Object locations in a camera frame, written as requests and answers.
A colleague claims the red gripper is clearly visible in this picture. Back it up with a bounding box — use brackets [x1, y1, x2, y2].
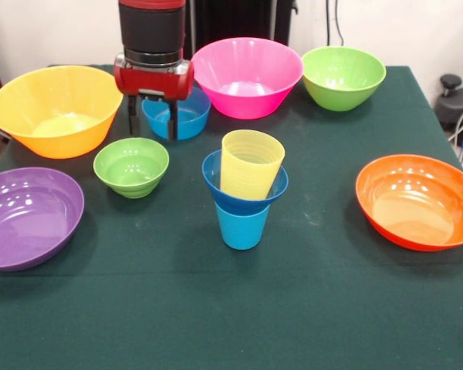
[113, 53, 196, 142]

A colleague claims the small green plastic bowl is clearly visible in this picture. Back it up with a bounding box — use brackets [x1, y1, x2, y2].
[93, 137, 171, 200]

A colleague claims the translucent yellow plastic cup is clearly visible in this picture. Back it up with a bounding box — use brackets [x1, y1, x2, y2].
[219, 129, 286, 201]

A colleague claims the small dark blue bowl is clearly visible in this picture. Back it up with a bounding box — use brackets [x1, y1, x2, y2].
[201, 150, 289, 213]

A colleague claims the light blue plastic cup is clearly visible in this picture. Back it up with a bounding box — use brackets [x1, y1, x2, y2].
[215, 200, 272, 251]

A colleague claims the large green plastic bowl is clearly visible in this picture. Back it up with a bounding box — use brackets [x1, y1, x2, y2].
[301, 45, 387, 113]

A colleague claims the translucent light blue bowl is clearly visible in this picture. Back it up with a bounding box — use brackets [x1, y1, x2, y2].
[140, 86, 212, 141]

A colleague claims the large yellow plastic bowl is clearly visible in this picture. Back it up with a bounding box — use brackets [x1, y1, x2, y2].
[0, 65, 123, 160]

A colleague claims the large pink plastic bowl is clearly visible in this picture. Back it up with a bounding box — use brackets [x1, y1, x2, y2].
[191, 37, 305, 121]

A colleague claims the shallow purple plastic bowl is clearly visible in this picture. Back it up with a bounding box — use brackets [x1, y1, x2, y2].
[0, 166, 85, 272]

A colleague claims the dark green tablecloth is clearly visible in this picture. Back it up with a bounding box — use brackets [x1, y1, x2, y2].
[0, 64, 463, 370]

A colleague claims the shallow orange plastic bowl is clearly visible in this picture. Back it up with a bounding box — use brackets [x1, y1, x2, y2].
[355, 154, 463, 253]

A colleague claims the black knob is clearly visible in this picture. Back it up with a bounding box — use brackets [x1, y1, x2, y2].
[439, 74, 463, 97]

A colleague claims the black round base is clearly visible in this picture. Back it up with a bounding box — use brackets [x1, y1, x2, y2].
[435, 85, 463, 136]

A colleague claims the black wall cable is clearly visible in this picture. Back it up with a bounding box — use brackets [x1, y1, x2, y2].
[320, 0, 335, 50]
[333, 0, 346, 49]

